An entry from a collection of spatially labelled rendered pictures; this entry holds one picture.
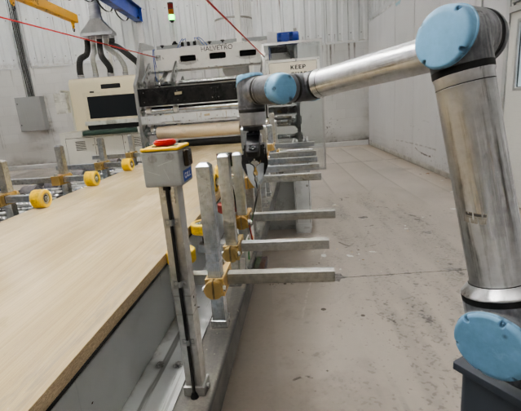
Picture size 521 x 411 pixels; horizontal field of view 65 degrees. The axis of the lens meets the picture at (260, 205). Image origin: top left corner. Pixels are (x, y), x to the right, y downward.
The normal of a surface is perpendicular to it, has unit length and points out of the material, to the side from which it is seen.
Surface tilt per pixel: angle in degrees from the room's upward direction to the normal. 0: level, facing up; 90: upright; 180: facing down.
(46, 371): 0
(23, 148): 90
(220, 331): 0
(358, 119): 90
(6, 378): 0
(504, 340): 95
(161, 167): 90
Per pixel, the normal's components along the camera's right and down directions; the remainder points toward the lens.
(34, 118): 0.00, 0.25
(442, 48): -0.80, 0.08
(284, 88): 0.55, 0.18
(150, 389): -0.07, -0.96
